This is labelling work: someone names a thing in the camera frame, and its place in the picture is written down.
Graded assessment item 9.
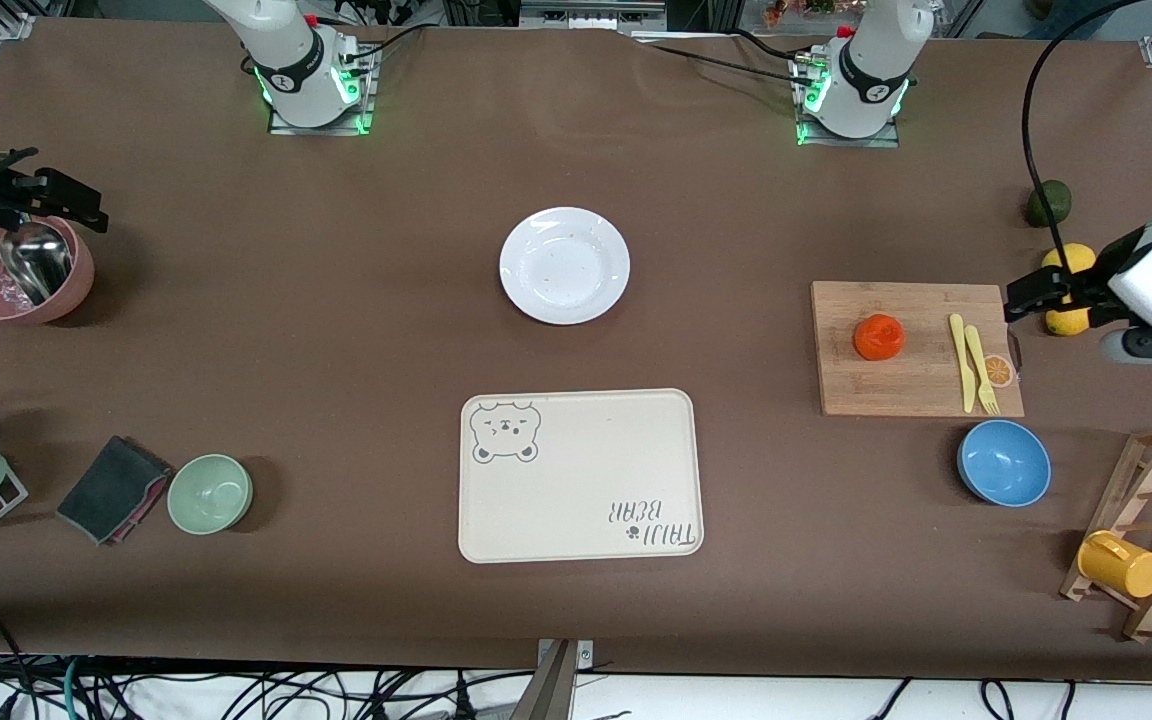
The orange mandarin fruit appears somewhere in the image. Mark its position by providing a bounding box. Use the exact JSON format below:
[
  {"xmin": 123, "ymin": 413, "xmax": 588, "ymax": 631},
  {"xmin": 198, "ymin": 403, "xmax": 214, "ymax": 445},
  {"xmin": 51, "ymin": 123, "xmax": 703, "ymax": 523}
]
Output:
[{"xmin": 854, "ymin": 314, "xmax": 905, "ymax": 361}]

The white round plate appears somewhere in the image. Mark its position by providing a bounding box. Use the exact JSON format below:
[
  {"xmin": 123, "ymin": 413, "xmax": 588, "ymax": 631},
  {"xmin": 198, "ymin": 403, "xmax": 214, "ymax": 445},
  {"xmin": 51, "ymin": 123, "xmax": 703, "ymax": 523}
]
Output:
[{"xmin": 499, "ymin": 207, "xmax": 631, "ymax": 326}]

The pink bowl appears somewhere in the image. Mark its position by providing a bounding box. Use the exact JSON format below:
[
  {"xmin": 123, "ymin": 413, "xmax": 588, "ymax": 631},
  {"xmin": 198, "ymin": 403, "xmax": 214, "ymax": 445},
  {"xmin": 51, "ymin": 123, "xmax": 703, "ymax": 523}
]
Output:
[{"xmin": 0, "ymin": 215, "xmax": 95, "ymax": 326}]

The metal scoop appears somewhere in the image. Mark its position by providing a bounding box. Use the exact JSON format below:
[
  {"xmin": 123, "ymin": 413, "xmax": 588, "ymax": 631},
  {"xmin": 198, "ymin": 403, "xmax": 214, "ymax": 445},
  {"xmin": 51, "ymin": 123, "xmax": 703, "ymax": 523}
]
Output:
[{"xmin": 0, "ymin": 222, "xmax": 74, "ymax": 306}]

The dark green avocado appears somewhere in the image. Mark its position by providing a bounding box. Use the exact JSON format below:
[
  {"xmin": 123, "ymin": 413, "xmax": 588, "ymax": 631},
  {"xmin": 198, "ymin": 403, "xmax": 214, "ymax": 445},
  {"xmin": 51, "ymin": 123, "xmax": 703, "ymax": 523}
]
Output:
[{"xmin": 1026, "ymin": 180, "xmax": 1073, "ymax": 228}]

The yellow plastic fork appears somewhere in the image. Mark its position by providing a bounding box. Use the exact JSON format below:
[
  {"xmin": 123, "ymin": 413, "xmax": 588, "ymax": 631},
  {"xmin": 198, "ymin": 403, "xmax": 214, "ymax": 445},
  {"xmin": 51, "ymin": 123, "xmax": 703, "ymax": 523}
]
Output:
[{"xmin": 964, "ymin": 325, "xmax": 1001, "ymax": 416}]

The yellow plastic knife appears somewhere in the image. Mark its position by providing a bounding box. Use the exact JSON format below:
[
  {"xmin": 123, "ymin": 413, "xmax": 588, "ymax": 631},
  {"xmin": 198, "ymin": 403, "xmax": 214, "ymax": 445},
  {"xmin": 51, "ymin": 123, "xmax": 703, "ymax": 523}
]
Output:
[{"xmin": 949, "ymin": 313, "xmax": 978, "ymax": 414}]

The blue bowl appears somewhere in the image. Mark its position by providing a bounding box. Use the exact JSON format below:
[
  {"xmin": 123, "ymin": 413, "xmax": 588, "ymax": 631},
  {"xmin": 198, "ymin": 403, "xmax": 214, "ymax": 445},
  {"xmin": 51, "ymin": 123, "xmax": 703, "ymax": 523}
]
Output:
[{"xmin": 957, "ymin": 419, "xmax": 1052, "ymax": 508}]

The bamboo cutting board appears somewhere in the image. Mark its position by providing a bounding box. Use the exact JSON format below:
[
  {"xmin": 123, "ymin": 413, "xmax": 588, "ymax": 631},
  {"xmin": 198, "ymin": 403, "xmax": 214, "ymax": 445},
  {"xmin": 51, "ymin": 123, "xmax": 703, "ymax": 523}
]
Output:
[{"xmin": 811, "ymin": 281, "xmax": 1025, "ymax": 418}]

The wooden mug rack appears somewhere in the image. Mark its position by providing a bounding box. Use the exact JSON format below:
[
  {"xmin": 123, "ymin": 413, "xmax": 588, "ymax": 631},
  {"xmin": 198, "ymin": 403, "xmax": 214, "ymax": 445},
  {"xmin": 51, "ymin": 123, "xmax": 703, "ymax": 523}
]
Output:
[{"xmin": 1059, "ymin": 423, "xmax": 1152, "ymax": 643}]

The yellow mug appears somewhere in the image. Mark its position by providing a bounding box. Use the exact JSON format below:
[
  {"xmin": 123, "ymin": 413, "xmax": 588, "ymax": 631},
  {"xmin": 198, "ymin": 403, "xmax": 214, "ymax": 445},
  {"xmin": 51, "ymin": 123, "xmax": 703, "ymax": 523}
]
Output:
[{"xmin": 1077, "ymin": 530, "xmax": 1152, "ymax": 599}]

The dark grey folded cloth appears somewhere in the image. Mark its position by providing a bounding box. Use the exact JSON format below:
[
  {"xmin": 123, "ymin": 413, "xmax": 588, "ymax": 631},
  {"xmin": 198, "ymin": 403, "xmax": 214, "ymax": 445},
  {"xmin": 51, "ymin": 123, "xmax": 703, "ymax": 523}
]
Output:
[{"xmin": 56, "ymin": 435, "xmax": 174, "ymax": 546}]

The pink folded cloth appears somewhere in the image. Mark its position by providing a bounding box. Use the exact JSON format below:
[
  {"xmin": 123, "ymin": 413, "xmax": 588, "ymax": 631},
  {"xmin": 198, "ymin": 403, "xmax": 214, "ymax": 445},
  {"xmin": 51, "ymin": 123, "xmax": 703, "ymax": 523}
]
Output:
[{"xmin": 116, "ymin": 472, "xmax": 174, "ymax": 544}]

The pale green bowl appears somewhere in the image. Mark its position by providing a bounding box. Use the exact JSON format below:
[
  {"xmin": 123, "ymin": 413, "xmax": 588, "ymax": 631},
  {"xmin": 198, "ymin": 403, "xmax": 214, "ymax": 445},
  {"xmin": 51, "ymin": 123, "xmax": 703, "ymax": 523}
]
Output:
[{"xmin": 167, "ymin": 454, "xmax": 254, "ymax": 536}]

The cream tray with bear print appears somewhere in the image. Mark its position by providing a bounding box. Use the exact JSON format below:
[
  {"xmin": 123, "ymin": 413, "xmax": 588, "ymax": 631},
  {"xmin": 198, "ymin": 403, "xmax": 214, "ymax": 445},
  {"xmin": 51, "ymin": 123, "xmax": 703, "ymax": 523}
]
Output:
[{"xmin": 458, "ymin": 388, "xmax": 705, "ymax": 565}]

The grey metal box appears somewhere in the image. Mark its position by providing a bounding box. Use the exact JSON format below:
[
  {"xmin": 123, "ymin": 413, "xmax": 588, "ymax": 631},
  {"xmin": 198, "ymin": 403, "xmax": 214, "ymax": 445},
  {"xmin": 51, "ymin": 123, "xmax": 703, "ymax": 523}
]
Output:
[{"xmin": 520, "ymin": 0, "xmax": 669, "ymax": 31}]

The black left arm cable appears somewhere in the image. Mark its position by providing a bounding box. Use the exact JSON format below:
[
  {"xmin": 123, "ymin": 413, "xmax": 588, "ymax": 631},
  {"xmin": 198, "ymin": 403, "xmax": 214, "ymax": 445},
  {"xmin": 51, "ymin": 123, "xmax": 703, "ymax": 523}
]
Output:
[{"xmin": 1024, "ymin": 0, "xmax": 1152, "ymax": 273}]

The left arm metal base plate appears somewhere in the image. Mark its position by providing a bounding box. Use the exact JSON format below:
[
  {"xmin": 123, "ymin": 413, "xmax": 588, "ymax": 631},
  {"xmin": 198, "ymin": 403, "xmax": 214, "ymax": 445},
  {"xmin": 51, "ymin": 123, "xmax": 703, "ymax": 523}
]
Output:
[{"xmin": 791, "ymin": 50, "xmax": 902, "ymax": 149}]

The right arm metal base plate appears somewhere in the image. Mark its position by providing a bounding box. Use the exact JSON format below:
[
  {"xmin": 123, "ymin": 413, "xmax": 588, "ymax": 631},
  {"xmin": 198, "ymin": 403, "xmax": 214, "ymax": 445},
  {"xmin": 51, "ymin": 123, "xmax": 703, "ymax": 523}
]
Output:
[{"xmin": 268, "ymin": 45, "xmax": 378, "ymax": 137}]

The black right base cable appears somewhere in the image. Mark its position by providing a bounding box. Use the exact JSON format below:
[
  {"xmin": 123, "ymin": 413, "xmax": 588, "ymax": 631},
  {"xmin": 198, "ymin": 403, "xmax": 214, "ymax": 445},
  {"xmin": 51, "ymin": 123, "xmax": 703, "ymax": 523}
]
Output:
[{"xmin": 336, "ymin": 22, "xmax": 429, "ymax": 77}]

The black base cable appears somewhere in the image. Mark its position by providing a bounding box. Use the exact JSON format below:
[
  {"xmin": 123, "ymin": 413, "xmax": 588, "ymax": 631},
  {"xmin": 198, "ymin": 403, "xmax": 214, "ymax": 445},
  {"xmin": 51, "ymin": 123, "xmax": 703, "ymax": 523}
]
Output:
[
  {"xmin": 636, "ymin": 30, "xmax": 819, "ymax": 87},
  {"xmin": 336, "ymin": 22, "xmax": 429, "ymax": 77}
]

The black left base cable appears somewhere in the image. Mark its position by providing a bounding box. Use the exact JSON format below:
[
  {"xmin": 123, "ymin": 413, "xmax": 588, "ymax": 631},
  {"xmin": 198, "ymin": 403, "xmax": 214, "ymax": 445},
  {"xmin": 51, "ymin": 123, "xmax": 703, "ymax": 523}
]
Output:
[{"xmin": 636, "ymin": 30, "xmax": 819, "ymax": 87}]

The metal table bracket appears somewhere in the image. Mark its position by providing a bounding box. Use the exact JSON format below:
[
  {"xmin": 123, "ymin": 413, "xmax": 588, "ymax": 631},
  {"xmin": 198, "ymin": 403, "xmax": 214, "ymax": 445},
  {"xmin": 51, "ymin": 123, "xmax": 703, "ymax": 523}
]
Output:
[{"xmin": 511, "ymin": 638, "xmax": 597, "ymax": 720}]

